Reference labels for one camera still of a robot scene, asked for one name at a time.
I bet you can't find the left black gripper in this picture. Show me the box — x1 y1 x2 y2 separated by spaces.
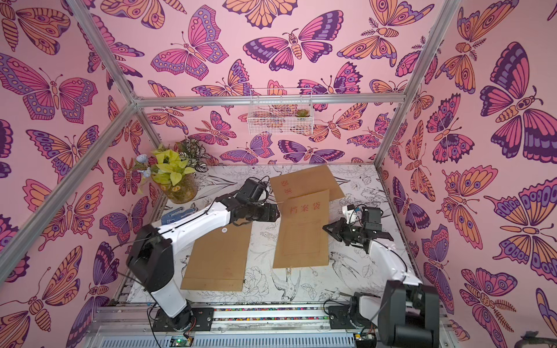
247 204 282 223

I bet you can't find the kraft file bag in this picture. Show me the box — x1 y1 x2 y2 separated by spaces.
180 223 252 291
273 190 329 269
270 165 345 202

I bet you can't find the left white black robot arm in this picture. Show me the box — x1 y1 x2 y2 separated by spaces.
126 178 280 331

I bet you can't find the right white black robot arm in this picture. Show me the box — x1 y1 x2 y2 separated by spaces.
323 204 440 347

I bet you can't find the blue white work glove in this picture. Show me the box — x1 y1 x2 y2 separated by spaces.
161 207 198 225

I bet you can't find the potted plant in glass vase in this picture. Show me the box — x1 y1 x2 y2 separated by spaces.
133 139 208 204

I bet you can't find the small green succulent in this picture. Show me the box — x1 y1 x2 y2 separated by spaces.
296 110 310 118

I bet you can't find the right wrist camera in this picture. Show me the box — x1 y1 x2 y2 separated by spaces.
342 204 361 224

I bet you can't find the white wire basket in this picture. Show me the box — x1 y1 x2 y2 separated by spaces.
245 87 315 136

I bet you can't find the aluminium frame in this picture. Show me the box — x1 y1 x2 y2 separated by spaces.
1 1 461 280

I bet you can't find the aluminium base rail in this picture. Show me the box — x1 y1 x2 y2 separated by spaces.
86 302 453 348

